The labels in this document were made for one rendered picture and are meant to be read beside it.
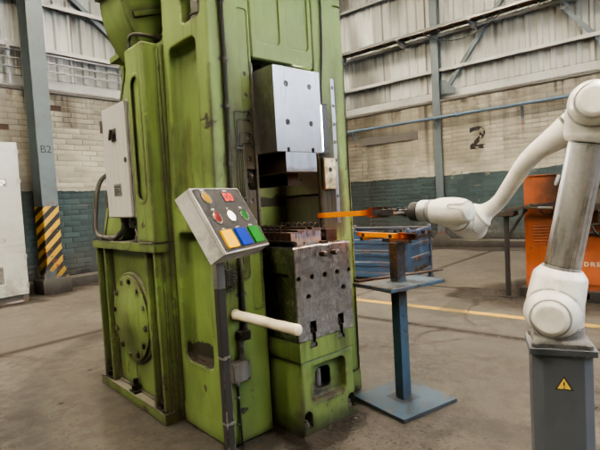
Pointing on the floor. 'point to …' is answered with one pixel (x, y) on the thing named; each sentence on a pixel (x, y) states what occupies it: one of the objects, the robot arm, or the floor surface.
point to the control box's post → (223, 354)
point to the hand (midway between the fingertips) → (379, 212)
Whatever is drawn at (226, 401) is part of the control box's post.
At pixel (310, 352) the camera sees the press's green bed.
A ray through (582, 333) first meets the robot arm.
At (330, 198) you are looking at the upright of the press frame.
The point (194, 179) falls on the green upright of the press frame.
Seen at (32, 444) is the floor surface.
